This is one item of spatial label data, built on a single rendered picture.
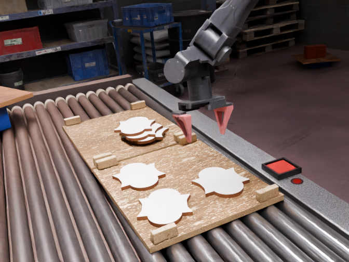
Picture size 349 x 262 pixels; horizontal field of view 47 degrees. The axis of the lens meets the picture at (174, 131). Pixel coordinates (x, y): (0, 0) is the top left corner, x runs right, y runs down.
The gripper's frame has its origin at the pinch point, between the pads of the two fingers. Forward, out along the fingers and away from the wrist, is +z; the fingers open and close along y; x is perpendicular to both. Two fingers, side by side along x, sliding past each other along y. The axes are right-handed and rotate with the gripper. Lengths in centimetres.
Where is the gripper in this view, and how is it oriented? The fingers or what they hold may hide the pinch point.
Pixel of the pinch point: (205, 135)
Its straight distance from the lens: 100.0
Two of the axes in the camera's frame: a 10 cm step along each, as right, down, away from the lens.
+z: 1.5, 9.7, 1.8
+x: -4.3, -1.1, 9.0
